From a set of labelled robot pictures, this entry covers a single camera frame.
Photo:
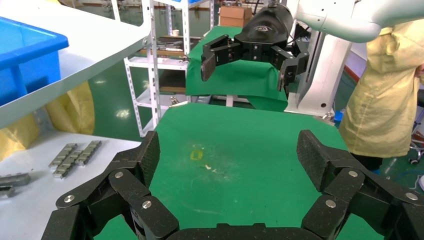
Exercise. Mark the yellow plastic bag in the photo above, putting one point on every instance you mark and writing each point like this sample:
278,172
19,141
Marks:
74,112

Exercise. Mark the brown cardboard box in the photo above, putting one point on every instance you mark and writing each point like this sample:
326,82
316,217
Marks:
235,16

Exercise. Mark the office chair base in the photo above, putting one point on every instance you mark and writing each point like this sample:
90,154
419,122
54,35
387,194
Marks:
418,149

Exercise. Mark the small white cup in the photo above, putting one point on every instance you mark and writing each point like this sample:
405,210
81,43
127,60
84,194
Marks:
176,32

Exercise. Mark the white metal storage rack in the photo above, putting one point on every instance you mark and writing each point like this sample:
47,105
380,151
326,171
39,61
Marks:
172,63

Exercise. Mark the person in yellow coat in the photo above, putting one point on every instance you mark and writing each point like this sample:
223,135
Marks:
381,99

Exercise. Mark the blue plastic bin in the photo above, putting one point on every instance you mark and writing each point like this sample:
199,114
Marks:
30,56

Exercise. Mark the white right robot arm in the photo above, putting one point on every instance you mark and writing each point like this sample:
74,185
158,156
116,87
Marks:
348,16

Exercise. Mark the silver binder clip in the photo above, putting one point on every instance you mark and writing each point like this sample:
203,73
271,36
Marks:
328,118
179,102

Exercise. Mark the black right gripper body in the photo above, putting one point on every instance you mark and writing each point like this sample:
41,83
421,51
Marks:
265,33

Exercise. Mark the white angle steel shelf frame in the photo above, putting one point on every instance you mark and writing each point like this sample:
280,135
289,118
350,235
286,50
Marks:
153,82

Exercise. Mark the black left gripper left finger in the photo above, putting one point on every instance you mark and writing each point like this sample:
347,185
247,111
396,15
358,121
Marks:
129,185

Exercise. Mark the small grey metal strip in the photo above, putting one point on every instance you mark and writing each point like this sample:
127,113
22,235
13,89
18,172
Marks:
87,152
68,164
63,155
15,180

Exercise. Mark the stack of grey metal plates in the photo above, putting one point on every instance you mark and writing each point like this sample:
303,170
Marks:
172,43

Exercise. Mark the white robot torso column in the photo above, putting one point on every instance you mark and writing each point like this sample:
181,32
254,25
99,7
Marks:
328,73

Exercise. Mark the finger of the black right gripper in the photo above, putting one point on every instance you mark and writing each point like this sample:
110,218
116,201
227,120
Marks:
222,51
291,63

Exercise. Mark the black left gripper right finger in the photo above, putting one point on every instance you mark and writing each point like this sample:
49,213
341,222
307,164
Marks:
344,185

